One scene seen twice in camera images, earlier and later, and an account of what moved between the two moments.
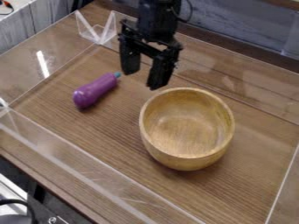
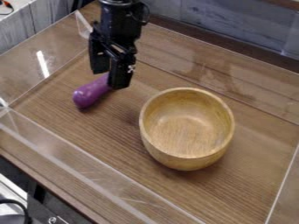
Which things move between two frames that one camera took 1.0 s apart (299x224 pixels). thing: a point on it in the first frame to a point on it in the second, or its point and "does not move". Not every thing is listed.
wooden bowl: x=187 y=127 does not move
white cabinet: x=26 y=17 does not move
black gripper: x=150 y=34 to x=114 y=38
